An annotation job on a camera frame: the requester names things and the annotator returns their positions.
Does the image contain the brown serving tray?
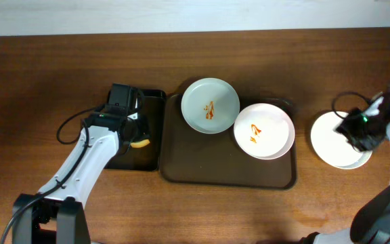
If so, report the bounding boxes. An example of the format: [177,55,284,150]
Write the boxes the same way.
[158,94,297,190]

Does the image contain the orange green scrub sponge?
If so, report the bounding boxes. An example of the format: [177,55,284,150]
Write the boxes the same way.
[130,139,150,148]

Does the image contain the white plate front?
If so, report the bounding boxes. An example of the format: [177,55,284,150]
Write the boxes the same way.
[310,112,372,169]

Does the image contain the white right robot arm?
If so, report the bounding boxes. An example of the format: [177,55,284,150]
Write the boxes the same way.
[300,86,390,244]

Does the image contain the white plate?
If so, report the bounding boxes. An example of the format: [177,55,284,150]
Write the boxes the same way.
[234,103,295,160]
[310,112,372,169]

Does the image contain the grey-white plate with sauce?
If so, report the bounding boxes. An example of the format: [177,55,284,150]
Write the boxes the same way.
[181,78,240,134]

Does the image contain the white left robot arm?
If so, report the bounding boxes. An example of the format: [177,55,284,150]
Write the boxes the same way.
[0,83,147,243]

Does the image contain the black water basin tray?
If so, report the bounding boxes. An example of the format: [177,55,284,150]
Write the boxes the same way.
[106,89,167,171]

